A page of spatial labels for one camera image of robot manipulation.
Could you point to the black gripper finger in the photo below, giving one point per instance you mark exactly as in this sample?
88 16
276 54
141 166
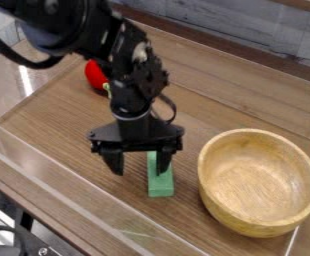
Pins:
113 159
163 159

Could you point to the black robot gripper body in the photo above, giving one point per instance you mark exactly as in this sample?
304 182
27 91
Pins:
144 134

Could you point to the green rectangular block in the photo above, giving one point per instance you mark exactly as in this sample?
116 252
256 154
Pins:
160 183

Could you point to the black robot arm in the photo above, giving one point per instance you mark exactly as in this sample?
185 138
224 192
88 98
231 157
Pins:
85 27

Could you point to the light brown wooden bowl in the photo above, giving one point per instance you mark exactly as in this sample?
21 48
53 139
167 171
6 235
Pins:
254 182

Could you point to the red plush strawberry toy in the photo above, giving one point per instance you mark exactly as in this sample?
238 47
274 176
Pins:
95 76

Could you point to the black metal table frame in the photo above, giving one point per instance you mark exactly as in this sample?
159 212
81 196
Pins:
41 242

